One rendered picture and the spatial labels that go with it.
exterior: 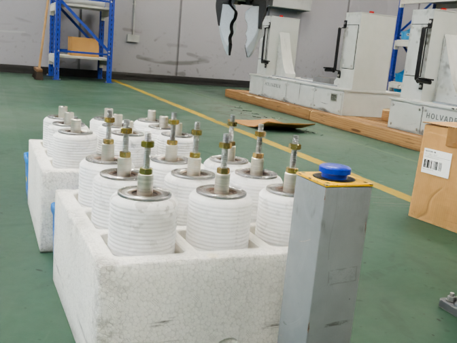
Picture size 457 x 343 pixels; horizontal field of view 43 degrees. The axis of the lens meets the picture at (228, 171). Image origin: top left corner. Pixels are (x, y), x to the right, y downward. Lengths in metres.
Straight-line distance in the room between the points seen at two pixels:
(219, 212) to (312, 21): 7.42
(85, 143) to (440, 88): 2.72
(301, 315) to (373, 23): 3.64
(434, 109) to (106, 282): 2.88
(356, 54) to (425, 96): 0.75
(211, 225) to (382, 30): 3.61
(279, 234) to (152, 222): 0.21
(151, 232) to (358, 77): 3.55
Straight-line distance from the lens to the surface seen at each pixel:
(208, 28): 7.55
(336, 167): 0.73
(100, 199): 0.91
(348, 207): 0.73
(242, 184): 0.98
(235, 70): 7.71
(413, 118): 3.59
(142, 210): 0.78
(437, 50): 3.70
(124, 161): 0.92
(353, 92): 4.24
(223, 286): 0.83
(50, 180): 1.28
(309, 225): 0.73
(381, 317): 1.15
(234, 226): 0.84
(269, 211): 0.89
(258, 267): 0.84
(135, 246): 0.80
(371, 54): 4.30
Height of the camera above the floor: 0.46
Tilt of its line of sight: 12 degrees down
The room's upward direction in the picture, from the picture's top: 5 degrees clockwise
